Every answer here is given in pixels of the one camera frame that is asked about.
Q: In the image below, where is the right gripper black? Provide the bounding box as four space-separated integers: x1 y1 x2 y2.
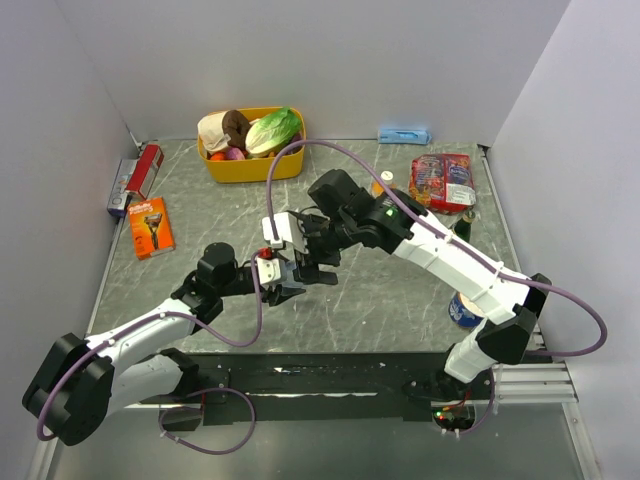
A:
293 212 358 287

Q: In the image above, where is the orange drink bottle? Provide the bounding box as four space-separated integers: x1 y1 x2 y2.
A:
371 171 397 197

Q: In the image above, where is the white bottle cap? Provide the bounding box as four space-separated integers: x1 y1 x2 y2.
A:
380 171 394 185

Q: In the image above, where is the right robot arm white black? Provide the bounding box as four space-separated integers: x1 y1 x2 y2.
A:
301 169 547 399

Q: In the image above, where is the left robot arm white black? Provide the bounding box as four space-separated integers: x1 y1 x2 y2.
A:
22 242 309 446

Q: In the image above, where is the yellow plastic basket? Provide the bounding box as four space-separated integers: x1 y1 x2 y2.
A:
197 107 306 183

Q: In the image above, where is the orange razor box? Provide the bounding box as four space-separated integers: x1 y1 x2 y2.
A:
128 197 176 260

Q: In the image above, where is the plush cabbage toy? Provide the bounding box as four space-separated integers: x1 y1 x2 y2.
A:
245 107 302 157

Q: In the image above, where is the white blue can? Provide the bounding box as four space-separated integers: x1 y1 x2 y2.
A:
448 292 485 329

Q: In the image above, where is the small dark jar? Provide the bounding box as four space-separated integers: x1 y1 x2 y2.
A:
453 210 476 243

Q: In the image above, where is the red snack bag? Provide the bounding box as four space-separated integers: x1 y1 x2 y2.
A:
409 153 476 214

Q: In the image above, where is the blue tissue pack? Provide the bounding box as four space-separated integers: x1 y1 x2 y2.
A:
377 128 432 145

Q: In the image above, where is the brown beige plush toy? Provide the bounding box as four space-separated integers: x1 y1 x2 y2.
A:
197 110 251 154

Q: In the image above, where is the purple grey box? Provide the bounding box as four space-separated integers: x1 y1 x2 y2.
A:
107 159 137 218

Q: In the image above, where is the red box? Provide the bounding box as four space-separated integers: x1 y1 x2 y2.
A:
126 144 164 201

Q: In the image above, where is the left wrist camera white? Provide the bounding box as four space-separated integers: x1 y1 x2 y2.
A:
256 247 287 288

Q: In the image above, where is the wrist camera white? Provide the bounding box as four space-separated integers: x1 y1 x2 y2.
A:
256 247 287 288
262 212 308 254

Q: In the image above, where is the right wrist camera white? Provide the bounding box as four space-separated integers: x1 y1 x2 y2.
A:
262 212 308 254

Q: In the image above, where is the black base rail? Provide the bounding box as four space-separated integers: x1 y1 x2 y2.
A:
147 352 497 426

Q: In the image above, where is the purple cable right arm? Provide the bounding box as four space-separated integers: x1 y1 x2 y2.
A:
266 139 609 436

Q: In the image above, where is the aluminium frame rail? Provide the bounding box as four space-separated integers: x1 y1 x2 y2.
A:
493 362 578 404

